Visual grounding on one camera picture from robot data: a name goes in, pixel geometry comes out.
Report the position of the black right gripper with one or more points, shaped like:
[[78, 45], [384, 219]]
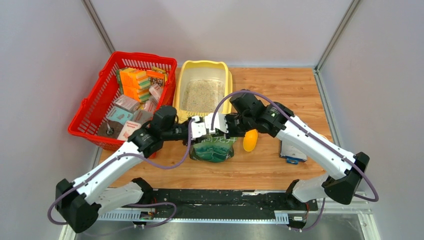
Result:
[[231, 133]]

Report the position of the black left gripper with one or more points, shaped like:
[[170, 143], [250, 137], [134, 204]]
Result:
[[185, 142]]

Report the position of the yellow litter scoop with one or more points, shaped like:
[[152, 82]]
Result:
[[250, 140]]

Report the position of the green cat litter bag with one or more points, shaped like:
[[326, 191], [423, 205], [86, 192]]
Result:
[[213, 149]]

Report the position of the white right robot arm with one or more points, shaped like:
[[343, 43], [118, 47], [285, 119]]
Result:
[[344, 169]]

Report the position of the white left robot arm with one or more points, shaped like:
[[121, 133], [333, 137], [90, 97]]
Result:
[[80, 202]]

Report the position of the yellow litter box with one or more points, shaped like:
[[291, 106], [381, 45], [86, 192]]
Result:
[[201, 85]]

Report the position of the pink sponge box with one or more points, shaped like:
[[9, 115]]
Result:
[[128, 129]]

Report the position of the orange patterned snack box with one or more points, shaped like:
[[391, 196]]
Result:
[[157, 76]]

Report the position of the blue razor package box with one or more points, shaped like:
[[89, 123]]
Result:
[[291, 154]]

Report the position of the pink teal small box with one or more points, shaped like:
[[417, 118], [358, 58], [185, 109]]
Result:
[[123, 109]]

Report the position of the orange sponge pack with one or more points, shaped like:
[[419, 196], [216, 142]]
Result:
[[134, 83]]

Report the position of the red plastic basket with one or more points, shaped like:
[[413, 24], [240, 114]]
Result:
[[94, 108]]

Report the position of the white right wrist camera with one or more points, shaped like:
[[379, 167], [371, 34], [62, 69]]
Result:
[[215, 124]]

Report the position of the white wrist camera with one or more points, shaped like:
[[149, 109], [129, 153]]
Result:
[[215, 124], [197, 127]]

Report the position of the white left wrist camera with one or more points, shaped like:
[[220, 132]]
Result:
[[197, 127]]

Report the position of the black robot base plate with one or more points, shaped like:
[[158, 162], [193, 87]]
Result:
[[219, 204]]

